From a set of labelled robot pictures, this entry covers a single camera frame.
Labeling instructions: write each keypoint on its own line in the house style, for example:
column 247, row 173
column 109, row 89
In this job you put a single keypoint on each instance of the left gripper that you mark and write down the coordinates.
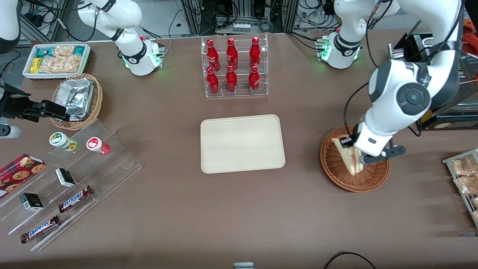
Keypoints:
column 351, row 141

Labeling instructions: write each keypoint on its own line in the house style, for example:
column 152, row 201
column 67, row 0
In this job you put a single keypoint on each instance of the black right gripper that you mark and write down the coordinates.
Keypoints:
column 14, row 106

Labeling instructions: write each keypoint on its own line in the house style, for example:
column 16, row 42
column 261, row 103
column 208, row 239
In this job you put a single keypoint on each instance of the triangular sandwich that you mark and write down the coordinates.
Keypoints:
column 349, row 158

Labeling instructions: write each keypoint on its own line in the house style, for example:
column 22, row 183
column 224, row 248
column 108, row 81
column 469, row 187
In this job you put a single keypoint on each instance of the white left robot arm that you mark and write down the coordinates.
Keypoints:
column 407, row 97

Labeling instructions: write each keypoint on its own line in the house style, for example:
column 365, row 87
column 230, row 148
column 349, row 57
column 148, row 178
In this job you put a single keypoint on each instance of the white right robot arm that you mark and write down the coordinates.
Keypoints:
column 136, row 56

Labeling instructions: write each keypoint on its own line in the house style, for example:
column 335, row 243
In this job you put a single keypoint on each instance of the brown wicker basket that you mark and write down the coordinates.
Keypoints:
column 336, row 172

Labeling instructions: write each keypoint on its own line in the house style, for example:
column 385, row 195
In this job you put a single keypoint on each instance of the light wicker basket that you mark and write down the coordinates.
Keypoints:
column 98, row 97

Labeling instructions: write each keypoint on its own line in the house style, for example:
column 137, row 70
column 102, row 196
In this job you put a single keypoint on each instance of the beige plastic tray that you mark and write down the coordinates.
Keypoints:
column 242, row 144

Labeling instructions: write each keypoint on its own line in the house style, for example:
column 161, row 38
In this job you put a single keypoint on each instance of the steel tray with rim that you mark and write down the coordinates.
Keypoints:
column 471, row 59

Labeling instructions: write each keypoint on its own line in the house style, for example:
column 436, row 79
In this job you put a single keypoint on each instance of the aluminium foil containers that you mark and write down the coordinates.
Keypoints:
column 76, row 95

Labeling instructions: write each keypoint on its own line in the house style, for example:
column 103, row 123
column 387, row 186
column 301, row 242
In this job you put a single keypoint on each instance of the green label white jar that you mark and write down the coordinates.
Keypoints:
column 59, row 139

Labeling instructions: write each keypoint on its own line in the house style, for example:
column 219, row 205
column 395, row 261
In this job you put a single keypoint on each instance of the large clear pastry bag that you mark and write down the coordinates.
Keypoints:
column 61, row 64

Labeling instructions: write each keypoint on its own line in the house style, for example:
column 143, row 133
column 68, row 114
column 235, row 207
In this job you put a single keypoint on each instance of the white rectangular snack bin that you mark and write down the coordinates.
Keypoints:
column 27, row 73

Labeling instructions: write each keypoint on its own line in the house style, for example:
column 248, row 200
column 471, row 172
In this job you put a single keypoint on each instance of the yellow snack packet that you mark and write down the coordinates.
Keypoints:
column 35, row 65

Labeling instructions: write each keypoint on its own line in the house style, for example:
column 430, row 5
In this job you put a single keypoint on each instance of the red label white jar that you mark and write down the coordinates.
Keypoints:
column 94, row 144

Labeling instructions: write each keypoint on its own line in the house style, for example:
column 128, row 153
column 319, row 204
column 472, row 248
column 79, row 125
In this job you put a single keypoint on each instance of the teal snack packet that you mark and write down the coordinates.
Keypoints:
column 44, row 51
column 79, row 50

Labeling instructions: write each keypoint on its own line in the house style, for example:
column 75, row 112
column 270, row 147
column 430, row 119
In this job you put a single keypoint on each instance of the small clear pastry bag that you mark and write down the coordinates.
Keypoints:
column 64, row 50

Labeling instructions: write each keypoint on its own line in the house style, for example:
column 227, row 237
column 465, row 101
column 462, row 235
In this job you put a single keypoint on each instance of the small black box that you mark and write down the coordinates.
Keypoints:
column 31, row 201
column 65, row 177

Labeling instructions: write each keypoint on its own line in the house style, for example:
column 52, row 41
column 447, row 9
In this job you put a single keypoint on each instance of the red cookie box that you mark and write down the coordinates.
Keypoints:
column 20, row 172

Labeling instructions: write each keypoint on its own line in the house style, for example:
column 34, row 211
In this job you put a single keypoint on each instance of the clear acrylic stepped shelf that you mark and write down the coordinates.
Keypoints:
column 112, row 168

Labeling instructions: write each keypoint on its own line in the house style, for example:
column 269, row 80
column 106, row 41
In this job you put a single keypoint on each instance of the brown snickers bar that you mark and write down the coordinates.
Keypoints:
column 74, row 199
column 39, row 229

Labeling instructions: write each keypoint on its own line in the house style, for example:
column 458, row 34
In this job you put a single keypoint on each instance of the clear bag of pastries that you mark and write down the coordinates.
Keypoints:
column 465, row 166
column 466, row 184
column 475, row 202

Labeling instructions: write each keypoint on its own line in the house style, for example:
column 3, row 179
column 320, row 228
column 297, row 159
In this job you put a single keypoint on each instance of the black heating machine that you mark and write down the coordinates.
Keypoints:
column 466, row 121

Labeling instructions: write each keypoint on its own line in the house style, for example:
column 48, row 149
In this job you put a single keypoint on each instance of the red cola bottle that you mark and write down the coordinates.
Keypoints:
column 255, row 54
column 231, row 81
column 212, row 56
column 232, row 55
column 254, row 80
column 212, row 83

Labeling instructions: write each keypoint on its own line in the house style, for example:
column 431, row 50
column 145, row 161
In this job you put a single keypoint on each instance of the clear acrylic bottle rack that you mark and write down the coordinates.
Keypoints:
column 241, row 95

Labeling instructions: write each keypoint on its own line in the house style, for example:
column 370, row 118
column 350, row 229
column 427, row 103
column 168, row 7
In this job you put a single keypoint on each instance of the red food pieces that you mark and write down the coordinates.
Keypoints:
column 471, row 37

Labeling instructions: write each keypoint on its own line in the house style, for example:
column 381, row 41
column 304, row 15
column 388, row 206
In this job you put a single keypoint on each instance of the grey white capped object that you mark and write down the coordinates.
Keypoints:
column 243, row 265

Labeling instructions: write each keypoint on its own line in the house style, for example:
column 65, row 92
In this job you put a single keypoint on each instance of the white connector strip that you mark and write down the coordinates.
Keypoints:
column 241, row 27

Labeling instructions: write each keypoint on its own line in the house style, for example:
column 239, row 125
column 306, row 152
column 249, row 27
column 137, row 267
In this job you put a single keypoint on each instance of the aluminium frame cabinet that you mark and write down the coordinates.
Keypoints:
column 242, row 9

